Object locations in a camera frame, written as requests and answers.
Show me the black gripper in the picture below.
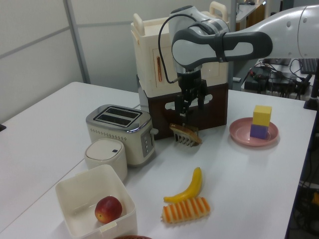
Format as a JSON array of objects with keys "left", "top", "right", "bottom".
[{"left": 175, "top": 70, "right": 208, "bottom": 116}]

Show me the yellow cube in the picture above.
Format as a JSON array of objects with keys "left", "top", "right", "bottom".
[{"left": 252, "top": 105, "right": 273, "bottom": 127}]

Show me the purple cube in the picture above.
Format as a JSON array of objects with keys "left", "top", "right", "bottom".
[{"left": 250, "top": 123, "right": 270, "bottom": 139}]

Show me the dark brown wooden box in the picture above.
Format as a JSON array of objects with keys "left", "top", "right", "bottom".
[{"left": 147, "top": 82, "right": 229, "bottom": 140}]

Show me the brown toy waffle piece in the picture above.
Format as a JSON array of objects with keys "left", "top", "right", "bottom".
[{"left": 169, "top": 123, "right": 203, "bottom": 144}]

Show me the cream toast rack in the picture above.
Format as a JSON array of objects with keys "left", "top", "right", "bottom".
[{"left": 172, "top": 125, "right": 200, "bottom": 148}]

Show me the pink plate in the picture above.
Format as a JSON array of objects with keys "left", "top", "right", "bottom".
[{"left": 229, "top": 118, "right": 279, "bottom": 146}]

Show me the cream and silver toaster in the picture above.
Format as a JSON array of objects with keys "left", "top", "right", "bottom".
[{"left": 85, "top": 104, "right": 159, "bottom": 168}]

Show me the yellow banana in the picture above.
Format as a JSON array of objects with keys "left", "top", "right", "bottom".
[{"left": 163, "top": 167, "right": 203, "bottom": 203}]

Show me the small white lidded container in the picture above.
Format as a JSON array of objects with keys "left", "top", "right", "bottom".
[{"left": 84, "top": 138, "right": 129, "bottom": 183}]

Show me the orange and white striped bread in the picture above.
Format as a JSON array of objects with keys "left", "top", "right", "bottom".
[{"left": 161, "top": 197, "right": 211, "bottom": 224}]

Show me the black keyboard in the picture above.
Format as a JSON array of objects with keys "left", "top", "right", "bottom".
[{"left": 300, "top": 58, "right": 319, "bottom": 74}]

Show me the red apple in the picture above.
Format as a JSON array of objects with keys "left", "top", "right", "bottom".
[{"left": 94, "top": 196, "right": 123, "bottom": 223}]

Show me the white square plastic box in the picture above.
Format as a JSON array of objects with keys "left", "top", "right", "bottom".
[{"left": 55, "top": 164, "right": 137, "bottom": 238}]

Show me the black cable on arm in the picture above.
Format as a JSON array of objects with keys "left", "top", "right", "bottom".
[{"left": 158, "top": 13, "right": 198, "bottom": 84}]

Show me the cream toy cabinet with handles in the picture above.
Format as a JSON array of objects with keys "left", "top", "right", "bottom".
[{"left": 130, "top": 0, "right": 230, "bottom": 98}]

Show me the black electronics box with cables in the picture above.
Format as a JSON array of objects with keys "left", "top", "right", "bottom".
[{"left": 243, "top": 65, "right": 313, "bottom": 97}]

